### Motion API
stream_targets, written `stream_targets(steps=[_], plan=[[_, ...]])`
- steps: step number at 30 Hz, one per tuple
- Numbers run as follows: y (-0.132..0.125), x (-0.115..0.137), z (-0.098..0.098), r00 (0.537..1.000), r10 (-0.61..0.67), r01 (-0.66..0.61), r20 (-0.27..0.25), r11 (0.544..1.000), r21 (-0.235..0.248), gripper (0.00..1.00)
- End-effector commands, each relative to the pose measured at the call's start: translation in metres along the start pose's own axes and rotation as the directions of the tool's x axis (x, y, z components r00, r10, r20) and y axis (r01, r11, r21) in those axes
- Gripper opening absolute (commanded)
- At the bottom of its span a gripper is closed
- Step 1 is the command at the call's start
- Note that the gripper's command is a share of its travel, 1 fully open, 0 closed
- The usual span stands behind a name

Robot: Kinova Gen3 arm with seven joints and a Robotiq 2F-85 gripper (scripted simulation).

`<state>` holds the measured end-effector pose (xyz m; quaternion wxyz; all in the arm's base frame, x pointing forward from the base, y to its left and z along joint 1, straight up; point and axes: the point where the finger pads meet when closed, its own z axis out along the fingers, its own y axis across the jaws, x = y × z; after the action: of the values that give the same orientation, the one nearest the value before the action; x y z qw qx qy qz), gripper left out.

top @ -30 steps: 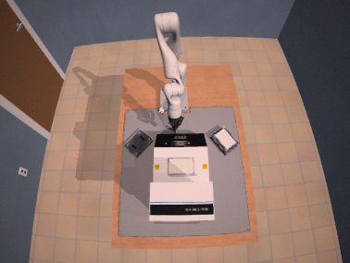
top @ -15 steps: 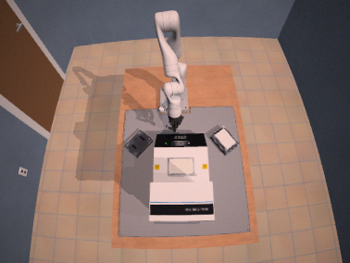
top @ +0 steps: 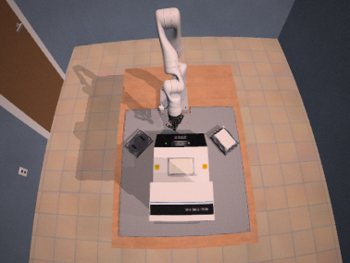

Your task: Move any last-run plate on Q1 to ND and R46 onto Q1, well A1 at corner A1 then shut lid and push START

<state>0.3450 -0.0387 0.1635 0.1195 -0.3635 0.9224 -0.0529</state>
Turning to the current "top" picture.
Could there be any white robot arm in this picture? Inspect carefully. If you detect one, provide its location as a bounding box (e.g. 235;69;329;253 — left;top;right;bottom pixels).
155;7;187;117

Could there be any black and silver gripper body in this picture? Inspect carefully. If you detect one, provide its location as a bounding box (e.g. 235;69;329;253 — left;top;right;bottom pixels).
168;113;181;124

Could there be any black rectangular frame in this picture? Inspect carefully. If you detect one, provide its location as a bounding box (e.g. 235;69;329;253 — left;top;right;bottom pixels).
210;127;239;156

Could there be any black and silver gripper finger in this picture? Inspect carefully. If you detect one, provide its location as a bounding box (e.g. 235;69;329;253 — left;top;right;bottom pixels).
177;114;184;130
166;120;177;132

